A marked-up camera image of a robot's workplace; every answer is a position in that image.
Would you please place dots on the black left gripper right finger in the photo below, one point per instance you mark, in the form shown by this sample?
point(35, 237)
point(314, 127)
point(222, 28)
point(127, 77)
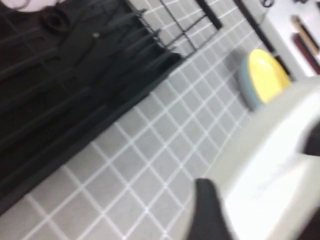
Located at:
point(313, 141)

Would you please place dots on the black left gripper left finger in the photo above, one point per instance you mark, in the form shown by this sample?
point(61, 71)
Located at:
point(210, 217)

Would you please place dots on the white round plate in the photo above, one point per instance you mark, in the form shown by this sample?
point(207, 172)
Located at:
point(262, 162)

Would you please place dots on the yellow round plate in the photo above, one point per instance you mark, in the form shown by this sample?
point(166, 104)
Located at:
point(267, 75)

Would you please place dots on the light blue round plate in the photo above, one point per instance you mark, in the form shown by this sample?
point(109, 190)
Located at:
point(246, 87)

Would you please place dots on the black dish drying rack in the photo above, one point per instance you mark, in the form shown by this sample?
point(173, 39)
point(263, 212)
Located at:
point(62, 87)

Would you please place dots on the dark red elongated object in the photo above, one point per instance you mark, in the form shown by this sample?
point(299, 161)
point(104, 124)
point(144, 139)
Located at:
point(303, 53)

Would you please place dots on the grey checkered tablecloth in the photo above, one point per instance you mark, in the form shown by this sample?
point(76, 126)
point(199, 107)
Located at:
point(162, 140)

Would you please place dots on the brown elongated object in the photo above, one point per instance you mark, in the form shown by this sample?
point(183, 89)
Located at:
point(303, 32)

